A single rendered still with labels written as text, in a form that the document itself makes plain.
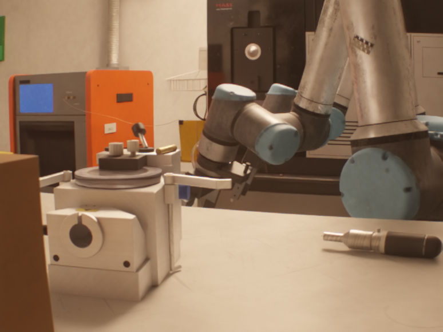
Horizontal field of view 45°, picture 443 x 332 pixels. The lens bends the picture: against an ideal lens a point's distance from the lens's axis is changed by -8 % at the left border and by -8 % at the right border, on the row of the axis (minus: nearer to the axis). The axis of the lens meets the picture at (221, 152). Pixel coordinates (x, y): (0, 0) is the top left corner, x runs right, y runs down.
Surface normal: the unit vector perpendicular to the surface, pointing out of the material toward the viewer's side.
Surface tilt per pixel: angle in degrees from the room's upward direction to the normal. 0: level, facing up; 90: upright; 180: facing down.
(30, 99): 90
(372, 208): 95
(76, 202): 90
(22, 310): 90
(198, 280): 0
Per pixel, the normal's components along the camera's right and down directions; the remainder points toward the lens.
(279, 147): 0.59, 0.49
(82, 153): -0.36, 0.11
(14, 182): 0.92, 0.04
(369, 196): -0.69, 0.18
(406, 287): 0.00, -0.99
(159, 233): 0.99, 0.01
